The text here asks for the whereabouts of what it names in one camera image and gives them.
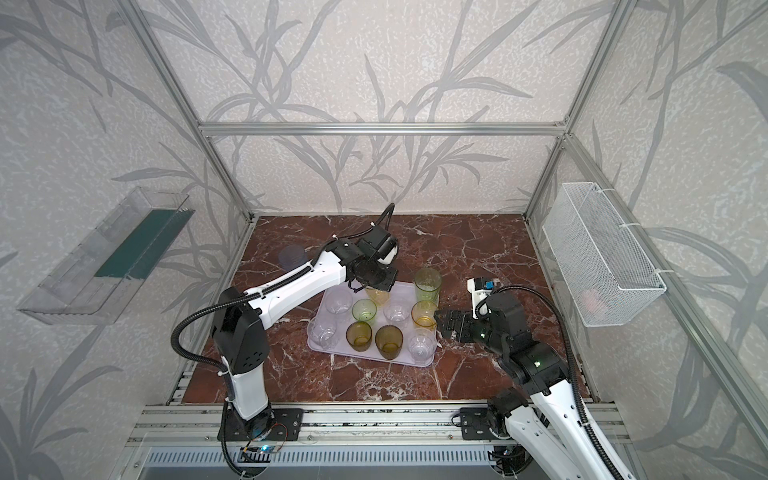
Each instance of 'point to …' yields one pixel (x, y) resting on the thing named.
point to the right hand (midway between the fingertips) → (448, 312)
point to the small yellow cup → (423, 313)
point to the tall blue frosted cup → (291, 255)
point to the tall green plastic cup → (427, 283)
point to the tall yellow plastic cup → (381, 297)
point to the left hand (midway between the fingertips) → (392, 282)
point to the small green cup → (364, 309)
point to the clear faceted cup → (338, 301)
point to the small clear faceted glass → (422, 344)
